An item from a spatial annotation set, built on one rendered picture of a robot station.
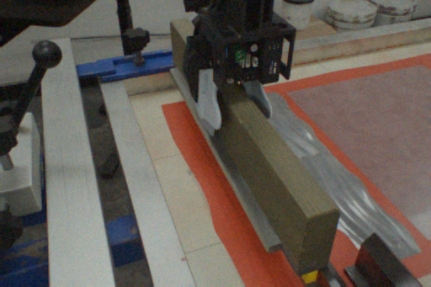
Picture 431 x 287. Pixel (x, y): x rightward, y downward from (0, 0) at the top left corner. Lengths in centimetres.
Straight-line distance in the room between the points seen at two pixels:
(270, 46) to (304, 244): 17
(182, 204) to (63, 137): 16
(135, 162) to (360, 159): 31
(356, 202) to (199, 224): 19
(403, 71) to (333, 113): 22
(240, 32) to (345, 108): 39
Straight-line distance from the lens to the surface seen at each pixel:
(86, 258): 38
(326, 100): 72
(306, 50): 82
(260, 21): 35
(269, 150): 36
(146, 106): 69
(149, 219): 46
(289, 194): 33
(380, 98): 76
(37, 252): 56
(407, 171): 62
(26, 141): 45
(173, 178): 55
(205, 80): 43
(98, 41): 258
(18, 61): 263
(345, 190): 55
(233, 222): 50
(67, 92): 59
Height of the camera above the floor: 133
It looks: 37 degrees down
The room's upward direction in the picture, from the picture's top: straight up
